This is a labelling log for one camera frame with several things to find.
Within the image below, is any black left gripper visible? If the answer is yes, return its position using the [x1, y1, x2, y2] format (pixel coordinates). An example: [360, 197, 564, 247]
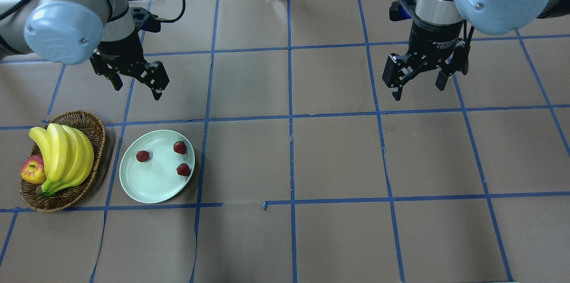
[90, 33, 170, 101]

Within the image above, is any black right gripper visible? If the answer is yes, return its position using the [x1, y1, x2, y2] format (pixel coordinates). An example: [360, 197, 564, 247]
[382, 20, 471, 102]

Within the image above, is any red strawberry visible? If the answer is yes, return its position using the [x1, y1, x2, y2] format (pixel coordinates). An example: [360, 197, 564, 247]
[173, 141, 187, 155]
[176, 163, 192, 177]
[135, 150, 151, 162]

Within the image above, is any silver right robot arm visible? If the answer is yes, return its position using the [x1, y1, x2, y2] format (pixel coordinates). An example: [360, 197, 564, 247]
[382, 0, 569, 101]

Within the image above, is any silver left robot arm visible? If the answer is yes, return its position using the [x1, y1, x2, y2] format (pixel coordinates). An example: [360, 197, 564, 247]
[0, 0, 169, 100]

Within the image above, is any light green plate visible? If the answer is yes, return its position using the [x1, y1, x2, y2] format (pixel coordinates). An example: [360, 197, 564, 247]
[119, 129, 196, 204]

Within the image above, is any yellow banana bunch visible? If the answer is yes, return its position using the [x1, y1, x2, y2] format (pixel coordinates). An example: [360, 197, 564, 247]
[28, 123, 94, 197]

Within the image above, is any red yellow apple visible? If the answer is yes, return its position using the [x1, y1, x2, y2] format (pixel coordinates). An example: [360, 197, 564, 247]
[20, 155, 47, 185]

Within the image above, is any brown wicker basket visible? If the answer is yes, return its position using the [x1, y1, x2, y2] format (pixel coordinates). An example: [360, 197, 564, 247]
[20, 110, 106, 213]

